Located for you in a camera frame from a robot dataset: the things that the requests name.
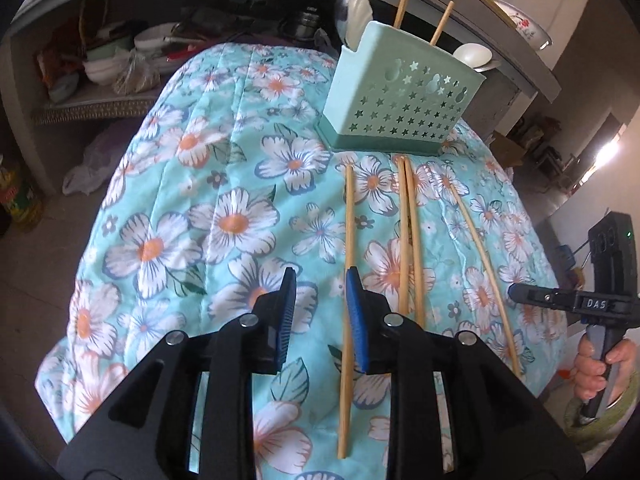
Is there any white flower-print enamel basin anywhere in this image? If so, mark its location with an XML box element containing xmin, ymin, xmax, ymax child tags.
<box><xmin>492</xmin><ymin>0</ymin><xmax>555</xmax><ymax>52</ymax></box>

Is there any white plastic bag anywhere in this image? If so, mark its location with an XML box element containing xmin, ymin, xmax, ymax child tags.
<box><xmin>62</xmin><ymin>122</ymin><xmax>132</xmax><ymax>196</ymax></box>

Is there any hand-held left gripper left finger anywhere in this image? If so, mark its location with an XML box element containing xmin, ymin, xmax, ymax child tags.
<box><xmin>55</xmin><ymin>267</ymin><xmax>298</xmax><ymax>480</ymax></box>

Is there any steel pot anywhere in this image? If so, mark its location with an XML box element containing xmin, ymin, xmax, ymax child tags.
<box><xmin>286</xmin><ymin>6</ymin><xmax>322</xmax><ymax>40</ymax></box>

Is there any green star-cutout utensil holder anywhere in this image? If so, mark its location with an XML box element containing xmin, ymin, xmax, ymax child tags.
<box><xmin>315</xmin><ymin>20</ymin><xmax>488</xmax><ymax>157</ymax></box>

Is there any shelf with bowls and bags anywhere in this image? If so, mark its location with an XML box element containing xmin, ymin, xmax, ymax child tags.
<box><xmin>0</xmin><ymin>0</ymin><xmax>563</xmax><ymax>201</ymax></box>

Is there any white soup spoon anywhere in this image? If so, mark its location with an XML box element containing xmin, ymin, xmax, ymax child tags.
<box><xmin>452</xmin><ymin>42</ymin><xmax>497</xmax><ymax>68</ymax></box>
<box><xmin>344</xmin><ymin>0</ymin><xmax>374</xmax><ymax>55</ymax></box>

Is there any clear bag of dried goods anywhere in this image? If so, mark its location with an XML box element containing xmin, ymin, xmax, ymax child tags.
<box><xmin>112</xmin><ymin>52</ymin><xmax>162</xmax><ymax>95</ymax></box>

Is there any person's right hand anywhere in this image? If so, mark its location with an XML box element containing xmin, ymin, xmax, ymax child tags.
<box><xmin>570</xmin><ymin>334</ymin><xmax>635</xmax><ymax>402</ymax></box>

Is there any cardboard box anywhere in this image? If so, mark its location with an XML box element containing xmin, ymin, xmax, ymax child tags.
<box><xmin>492</xmin><ymin>130</ymin><xmax>533</xmax><ymax>170</ymax></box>

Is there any red plastic bag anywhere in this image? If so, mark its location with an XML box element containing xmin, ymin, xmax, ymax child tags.
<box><xmin>35</xmin><ymin>35</ymin><xmax>81</xmax><ymax>91</ymax></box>

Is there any pale green bowl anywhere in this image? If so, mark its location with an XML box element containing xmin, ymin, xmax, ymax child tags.
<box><xmin>47</xmin><ymin>72</ymin><xmax>81</xmax><ymax>103</ymax></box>

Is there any floral turquoise blanket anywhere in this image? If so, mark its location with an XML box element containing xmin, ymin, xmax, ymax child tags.
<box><xmin>35</xmin><ymin>42</ymin><xmax>568</xmax><ymax>480</ymax></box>

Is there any yellow cooking oil bottle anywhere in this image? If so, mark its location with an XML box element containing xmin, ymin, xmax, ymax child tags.
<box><xmin>0</xmin><ymin>157</ymin><xmax>45</xmax><ymax>235</ymax></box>

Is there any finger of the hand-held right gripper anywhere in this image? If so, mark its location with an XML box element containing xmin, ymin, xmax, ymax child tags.
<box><xmin>509</xmin><ymin>283</ymin><xmax>580</xmax><ymax>308</ymax></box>

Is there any stack of white bowls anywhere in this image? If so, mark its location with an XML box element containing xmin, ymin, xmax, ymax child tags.
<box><xmin>82</xmin><ymin>44</ymin><xmax>132</xmax><ymax>86</ymax></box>

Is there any green knitted cloth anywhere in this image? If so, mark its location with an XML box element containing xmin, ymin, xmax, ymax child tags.
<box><xmin>562</xmin><ymin>390</ymin><xmax>633</xmax><ymax>443</ymax></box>

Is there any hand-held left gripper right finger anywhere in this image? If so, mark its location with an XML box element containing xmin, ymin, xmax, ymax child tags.
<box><xmin>345</xmin><ymin>266</ymin><xmax>586</xmax><ymax>480</ymax></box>

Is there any metal shelf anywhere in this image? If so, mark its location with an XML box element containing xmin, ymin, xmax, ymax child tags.
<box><xmin>30</xmin><ymin>87</ymin><xmax>166</xmax><ymax>127</ymax></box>

